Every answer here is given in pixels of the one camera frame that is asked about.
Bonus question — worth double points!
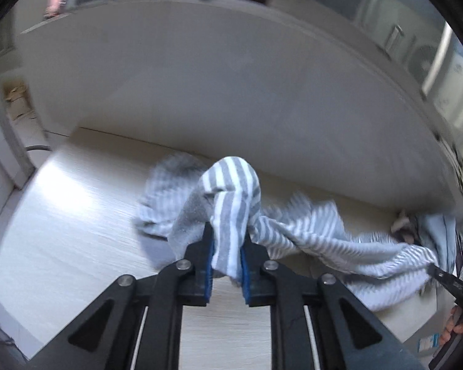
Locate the person's right hand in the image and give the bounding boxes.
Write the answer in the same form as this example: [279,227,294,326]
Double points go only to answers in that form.
[438,306,463,347]

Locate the blue white label sticker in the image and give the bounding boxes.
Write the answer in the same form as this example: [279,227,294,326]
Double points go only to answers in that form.
[417,333,439,353]

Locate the pile of clothes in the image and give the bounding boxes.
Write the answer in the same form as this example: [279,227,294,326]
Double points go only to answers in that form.
[390,211,425,245]

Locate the light blue folded garment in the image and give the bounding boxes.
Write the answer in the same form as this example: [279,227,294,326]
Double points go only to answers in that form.
[414,213,457,273]

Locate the grey white striped pants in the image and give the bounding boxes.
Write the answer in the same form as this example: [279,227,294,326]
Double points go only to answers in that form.
[134,154,437,311]

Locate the outdoor air conditioner unit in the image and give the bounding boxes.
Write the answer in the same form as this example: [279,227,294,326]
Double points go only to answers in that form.
[407,28,463,133]

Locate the cardboard scraps on floor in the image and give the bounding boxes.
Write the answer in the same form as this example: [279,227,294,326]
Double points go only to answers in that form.
[6,84,31,120]

